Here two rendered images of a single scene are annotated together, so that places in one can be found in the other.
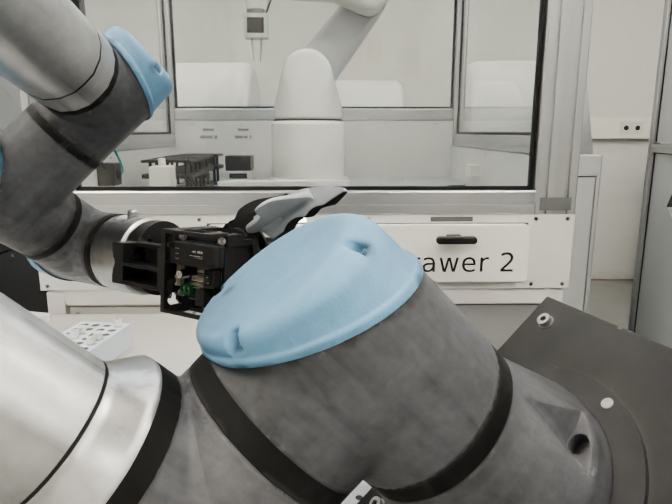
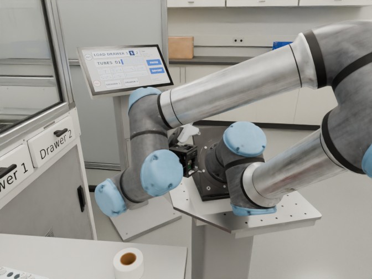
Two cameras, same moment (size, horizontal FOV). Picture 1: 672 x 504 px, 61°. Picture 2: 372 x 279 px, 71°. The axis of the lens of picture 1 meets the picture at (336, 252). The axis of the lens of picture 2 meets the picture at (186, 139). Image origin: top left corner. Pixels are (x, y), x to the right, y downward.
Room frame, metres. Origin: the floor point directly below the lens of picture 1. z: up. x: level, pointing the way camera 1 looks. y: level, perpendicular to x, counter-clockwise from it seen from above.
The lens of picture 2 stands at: (0.40, 0.72, 1.30)
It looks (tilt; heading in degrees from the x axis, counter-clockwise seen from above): 23 degrees down; 276
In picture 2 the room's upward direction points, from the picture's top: straight up
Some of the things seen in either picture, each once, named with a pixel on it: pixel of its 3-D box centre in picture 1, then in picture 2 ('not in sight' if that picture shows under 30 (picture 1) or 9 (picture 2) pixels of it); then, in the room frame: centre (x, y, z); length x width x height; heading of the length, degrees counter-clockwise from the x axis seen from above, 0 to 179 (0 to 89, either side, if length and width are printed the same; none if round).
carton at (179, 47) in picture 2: not in sight; (179, 47); (0.93, -3.20, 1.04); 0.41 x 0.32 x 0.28; 178
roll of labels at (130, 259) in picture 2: not in sight; (128, 264); (0.58, 0.28, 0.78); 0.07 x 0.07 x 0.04
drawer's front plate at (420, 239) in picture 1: (451, 252); (54, 139); (1.05, -0.22, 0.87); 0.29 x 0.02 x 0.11; 91
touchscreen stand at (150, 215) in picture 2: not in sight; (134, 151); (0.93, -0.88, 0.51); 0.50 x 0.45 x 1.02; 130
